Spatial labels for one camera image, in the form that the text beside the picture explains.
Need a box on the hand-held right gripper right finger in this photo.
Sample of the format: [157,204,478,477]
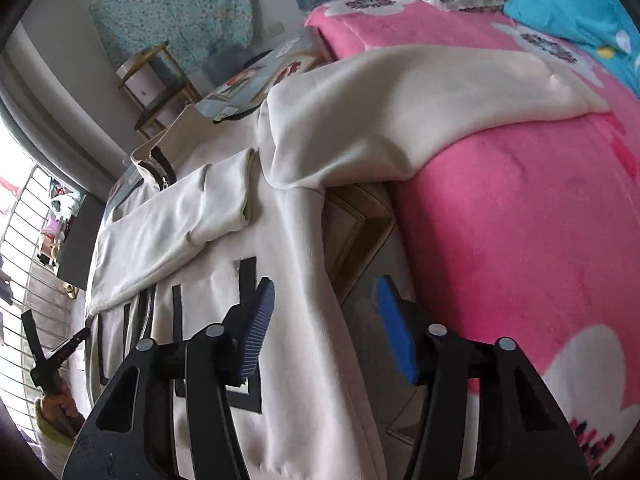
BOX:
[375,275,591,480]

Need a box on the cream zip jacket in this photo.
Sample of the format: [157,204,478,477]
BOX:
[85,44,611,480]

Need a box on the teal floral hanging cloth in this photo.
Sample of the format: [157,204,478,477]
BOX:
[89,0,273,78]

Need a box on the patterned tablecloth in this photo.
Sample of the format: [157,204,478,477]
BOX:
[107,30,431,480]

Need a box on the white box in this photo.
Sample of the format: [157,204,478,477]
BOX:
[122,55,171,108]

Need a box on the wooden chair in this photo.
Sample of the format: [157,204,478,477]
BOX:
[116,42,203,141]

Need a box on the pile of windowsill clutter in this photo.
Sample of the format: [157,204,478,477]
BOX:
[42,180,77,262]

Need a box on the person's left hand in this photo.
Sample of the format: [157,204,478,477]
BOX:
[39,391,87,436]

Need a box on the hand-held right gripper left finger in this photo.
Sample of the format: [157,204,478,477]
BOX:
[62,276,277,480]

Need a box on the blue cartoon pillow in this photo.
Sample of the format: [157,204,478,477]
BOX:
[502,0,640,101]

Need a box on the pink floral blanket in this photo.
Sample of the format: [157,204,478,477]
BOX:
[305,0,640,476]

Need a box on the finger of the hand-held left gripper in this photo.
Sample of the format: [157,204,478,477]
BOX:
[21,310,47,363]
[46,328,92,363]

